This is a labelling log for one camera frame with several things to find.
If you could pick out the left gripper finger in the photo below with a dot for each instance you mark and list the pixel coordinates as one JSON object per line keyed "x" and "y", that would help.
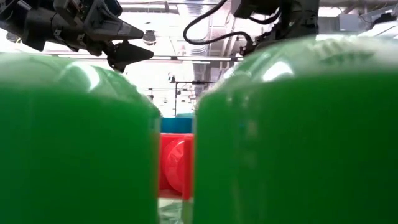
{"x": 130, "y": 56}
{"x": 112, "y": 29}

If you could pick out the small green toy brick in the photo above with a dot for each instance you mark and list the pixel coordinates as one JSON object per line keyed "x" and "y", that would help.
{"x": 77, "y": 149}

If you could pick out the long red toy brick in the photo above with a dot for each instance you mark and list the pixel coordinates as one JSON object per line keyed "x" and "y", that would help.
{"x": 174, "y": 161}

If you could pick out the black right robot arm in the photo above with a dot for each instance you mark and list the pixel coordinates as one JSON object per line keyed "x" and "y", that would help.
{"x": 298, "y": 18}

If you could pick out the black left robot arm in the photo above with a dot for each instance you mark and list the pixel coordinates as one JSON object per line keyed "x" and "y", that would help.
{"x": 9, "y": 15}

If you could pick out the ceiling dome fixture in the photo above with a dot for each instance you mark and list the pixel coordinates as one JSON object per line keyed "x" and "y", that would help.
{"x": 149, "y": 38}

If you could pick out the black pole stand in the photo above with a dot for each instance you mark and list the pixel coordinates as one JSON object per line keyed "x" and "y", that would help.
{"x": 175, "y": 99}

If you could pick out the blue plastic tray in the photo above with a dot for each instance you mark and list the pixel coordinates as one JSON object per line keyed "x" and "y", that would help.
{"x": 174, "y": 126}

